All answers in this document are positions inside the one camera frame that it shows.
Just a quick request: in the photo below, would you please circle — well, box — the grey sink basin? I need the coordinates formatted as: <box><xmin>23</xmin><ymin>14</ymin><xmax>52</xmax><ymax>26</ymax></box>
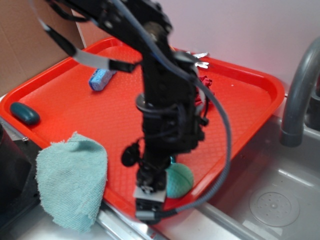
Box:
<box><xmin>198</xmin><ymin>117</ymin><xmax>320</xmax><ymax>240</ymax></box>

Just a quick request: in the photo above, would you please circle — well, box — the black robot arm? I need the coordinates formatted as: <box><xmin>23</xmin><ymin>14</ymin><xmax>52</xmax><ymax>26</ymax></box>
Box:
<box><xmin>48</xmin><ymin>0</ymin><xmax>205</xmax><ymax>225</ymax></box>

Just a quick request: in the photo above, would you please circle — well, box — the green dimpled ball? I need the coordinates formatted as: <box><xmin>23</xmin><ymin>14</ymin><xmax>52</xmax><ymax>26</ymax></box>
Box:
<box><xmin>166</xmin><ymin>163</ymin><xmax>194</xmax><ymax>199</ymax></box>

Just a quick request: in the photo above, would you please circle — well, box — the red plastic tray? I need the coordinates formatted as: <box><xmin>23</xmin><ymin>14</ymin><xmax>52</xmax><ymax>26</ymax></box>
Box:
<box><xmin>0</xmin><ymin>35</ymin><xmax>286</xmax><ymax>221</ymax></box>

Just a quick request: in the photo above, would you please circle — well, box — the brown cardboard panel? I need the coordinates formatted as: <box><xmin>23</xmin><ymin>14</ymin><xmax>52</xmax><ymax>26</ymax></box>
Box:
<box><xmin>0</xmin><ymin>0</ymin><xmax>109</xmax><ymax>96</ymax></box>

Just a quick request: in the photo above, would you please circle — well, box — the dark teal oval soap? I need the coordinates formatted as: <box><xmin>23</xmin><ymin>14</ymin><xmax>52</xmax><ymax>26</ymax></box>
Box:
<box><xmin>9</xmin><ymin>102</ymin><xmax>41</xmax><ymax>125</ymax></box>

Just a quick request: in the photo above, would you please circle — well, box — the grey flat ribbon cable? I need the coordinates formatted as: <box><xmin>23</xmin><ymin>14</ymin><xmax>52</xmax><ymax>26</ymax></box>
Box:
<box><xmin>28</xmin><ymin>0</ymin><xmax>137</xmax><ymax>73</ymax></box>

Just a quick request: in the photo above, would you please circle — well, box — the light blue towel cloth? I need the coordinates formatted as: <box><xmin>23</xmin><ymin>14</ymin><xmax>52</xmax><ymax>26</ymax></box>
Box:
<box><xmin>35</xmin><ymin>132</ymin><xmax>108</xmax><ymax>233</ymax></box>

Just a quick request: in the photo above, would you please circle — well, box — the crumpled red cloth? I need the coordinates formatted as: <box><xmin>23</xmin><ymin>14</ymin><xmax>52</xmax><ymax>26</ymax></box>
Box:
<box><xmin>194</xmin><ymin>75</ymin><xmax>213</xmax><ymax>107</ymax></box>

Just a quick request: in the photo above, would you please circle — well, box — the grey braided cable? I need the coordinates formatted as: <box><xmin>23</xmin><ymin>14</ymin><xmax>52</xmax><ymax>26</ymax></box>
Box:
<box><xmin>109</xmin><ymin>0</ymin><xmax>233</xmax><ymax>220</ymax></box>

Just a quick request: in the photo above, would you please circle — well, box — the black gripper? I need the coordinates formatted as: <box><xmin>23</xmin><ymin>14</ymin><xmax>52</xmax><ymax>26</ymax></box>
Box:
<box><xmin>121</xmin><ymin>140</ymin><xmax>178</xmax><ymax>224</ymax></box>

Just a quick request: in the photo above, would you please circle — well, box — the silver key bunch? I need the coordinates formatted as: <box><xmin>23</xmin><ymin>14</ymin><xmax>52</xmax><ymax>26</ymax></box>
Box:
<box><xmin>186</xmin><ymin>51</ymin><xmax>209</xmax><ymax>69</ymax></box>

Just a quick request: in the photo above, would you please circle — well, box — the grey faucet spout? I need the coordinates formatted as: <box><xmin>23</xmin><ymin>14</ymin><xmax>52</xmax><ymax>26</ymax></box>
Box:
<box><xmin>279</xmin><ymin>37</ymin><xmax>320</xmax><ymax>147</ymax></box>

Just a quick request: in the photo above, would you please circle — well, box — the blue sponge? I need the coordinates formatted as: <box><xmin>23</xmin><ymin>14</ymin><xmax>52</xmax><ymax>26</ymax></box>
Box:
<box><xmin>88</xmin><ymin>69</ymin><xmax>117</xmax><ymax>92</ymax></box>

